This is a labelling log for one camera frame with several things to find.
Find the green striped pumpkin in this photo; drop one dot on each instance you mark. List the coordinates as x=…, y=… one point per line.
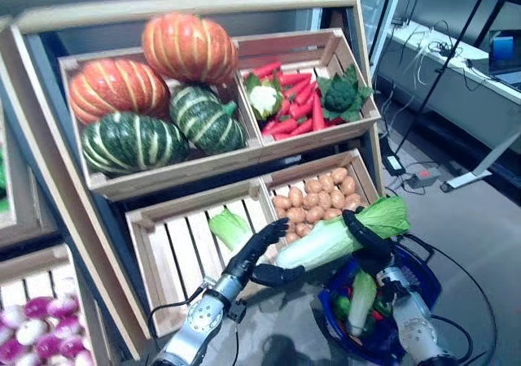
x=130, y=142
x=203, y=118

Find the green broccoli with leaves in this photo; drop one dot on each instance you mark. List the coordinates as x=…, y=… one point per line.
x=337, y=95

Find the wooden pumpkin crate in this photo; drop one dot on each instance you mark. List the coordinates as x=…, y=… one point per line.
x=171, y=175

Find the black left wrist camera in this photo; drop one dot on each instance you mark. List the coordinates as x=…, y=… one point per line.
x=237, y=310

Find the napa cabbage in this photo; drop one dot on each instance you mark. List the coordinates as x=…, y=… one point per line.
x=361, y=301
x=228, y=227
x=321, y=240

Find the wooden turnip crate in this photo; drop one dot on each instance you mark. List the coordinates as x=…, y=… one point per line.
x=40, y=276

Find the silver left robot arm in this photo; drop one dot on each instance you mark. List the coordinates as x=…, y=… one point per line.
x=203, y=317

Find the wooden potato crate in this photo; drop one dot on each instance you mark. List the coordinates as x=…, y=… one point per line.
x=309, y=166

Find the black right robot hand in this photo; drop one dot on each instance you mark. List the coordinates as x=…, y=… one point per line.
x=372, y=240

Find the brown potato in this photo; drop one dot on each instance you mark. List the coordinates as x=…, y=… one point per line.
x=324, y=198
x=339, y=175
x=303, y=229
x=348, y=185
x=296, y=196
x=337, y=198
x=299, y=214
x=311, y=200
x=281, y=202
x=352, y=200
x=314, y=214
x=284, y=215
x=313, y=186
x=331, y=213
x=291, y=238
x=325, y=182

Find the green leafy vegetable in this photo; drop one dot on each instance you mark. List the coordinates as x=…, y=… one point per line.
x=2, y=171

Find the white desk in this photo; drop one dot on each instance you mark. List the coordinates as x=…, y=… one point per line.
x=456, y=77

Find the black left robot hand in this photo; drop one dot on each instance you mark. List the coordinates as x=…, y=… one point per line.
x=252, y=252

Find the blue plastic shopping basket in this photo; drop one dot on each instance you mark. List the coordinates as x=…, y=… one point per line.
x=427, y=278

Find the purple white turnip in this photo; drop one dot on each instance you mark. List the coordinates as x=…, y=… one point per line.
x=30, y=331
x=37, y=306
x=49, y=345
x=83, y=358
x=12, y=316
x=67, y=326
x=12, y=349
x=73, y=346
x=28, y=360
x=62, y=306

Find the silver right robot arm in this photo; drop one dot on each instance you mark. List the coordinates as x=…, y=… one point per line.
x=415, y=329

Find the white cauliflower with leaves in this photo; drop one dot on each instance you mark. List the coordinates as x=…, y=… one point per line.
x=264, y=95

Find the grey power box red switch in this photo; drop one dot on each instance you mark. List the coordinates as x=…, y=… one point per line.
x=423, y=178

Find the red chili pepper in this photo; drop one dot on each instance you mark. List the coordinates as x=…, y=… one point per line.
x=380, y=310

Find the wooden carrot crate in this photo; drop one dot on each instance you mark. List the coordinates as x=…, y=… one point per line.
x=317, y=136

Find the black tripod stand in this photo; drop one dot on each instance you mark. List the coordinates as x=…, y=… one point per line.
x=459, y=36
x=383, y=20

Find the wooden vegetable display stand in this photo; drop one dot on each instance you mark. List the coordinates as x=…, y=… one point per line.
x=183, y=6
x=20, y=179

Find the green bell pepper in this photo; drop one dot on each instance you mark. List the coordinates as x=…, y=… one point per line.
x=341, y=306

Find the black power adapter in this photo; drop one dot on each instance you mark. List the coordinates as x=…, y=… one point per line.
x=394, y=163

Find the laptop with blue screen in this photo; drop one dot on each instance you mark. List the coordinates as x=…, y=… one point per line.
x=502, y=49

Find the wooden cabbage crate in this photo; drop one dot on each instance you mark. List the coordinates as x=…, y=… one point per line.
x=179, y=260

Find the red-orange carrot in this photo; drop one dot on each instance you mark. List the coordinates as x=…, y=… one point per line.
x=299, y=88
x=281, y=136
x=266, y=70
x=285, y=127
x=305, y=95
x=268, y=127
x=295, y=79
x=285, y=107
x=303, y=127
x=318, y=111
x=300, y=110

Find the orange striped pumpkin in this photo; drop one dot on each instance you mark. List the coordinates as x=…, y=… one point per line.
x=114, y=87
x=187, y=46

